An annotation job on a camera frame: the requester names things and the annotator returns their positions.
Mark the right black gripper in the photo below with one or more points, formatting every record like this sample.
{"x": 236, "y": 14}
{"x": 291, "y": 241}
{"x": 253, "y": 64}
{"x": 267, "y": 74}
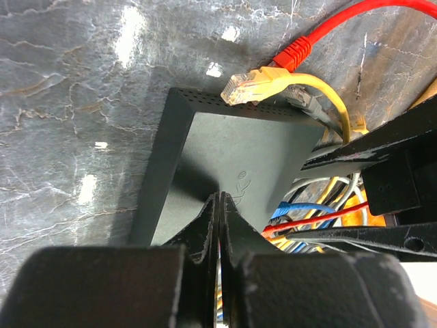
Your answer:
{"x": 402, "y": 182}

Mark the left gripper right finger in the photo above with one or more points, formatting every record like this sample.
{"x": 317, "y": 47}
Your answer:
{"x": 265, "y": 287}

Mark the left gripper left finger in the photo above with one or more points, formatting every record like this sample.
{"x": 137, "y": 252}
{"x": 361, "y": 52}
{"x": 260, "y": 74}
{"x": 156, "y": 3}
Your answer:
{"x": 172, "y": 285}

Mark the black network switch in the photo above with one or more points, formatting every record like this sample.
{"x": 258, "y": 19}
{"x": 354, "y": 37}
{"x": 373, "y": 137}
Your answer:
{"x": 202, "y": 146}

